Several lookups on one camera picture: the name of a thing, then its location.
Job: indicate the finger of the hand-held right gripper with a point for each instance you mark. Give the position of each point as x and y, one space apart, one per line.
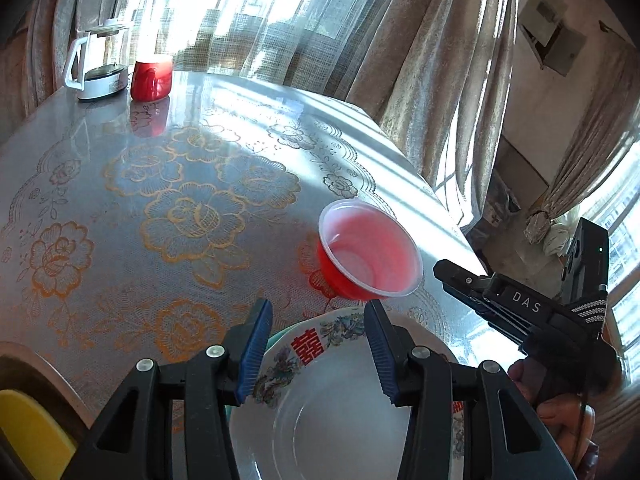
460 280

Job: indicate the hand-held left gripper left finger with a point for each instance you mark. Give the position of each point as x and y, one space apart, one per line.
252 355

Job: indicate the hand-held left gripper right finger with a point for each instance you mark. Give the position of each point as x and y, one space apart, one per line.
381 355

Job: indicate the teal plate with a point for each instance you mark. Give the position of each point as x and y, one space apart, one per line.
271 342

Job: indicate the red plastic bowl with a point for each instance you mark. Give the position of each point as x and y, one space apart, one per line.
370 250

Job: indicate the stainless steel bowl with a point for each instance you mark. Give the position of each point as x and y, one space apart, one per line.
50 372

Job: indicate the yellow plastic bowl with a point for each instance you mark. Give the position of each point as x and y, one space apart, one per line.
30 430

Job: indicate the person's right hand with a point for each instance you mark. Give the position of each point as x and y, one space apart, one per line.
565 420

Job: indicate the white plastic bag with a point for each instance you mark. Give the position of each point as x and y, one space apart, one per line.
557 240

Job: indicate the beige patterned curtain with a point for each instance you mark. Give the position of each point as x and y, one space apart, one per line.
590 160
45 25
425 85

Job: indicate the floral lace tablecloth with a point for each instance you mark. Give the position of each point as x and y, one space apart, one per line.
150 210

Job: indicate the red mug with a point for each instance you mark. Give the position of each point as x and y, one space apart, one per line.
150 80

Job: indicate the white glass electric kettle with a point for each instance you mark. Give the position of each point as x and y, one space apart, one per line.
100 80

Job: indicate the sheer white curtain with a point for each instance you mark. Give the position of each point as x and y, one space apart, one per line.
260 25

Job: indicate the grey wall box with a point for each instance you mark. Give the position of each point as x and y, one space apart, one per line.
550 25

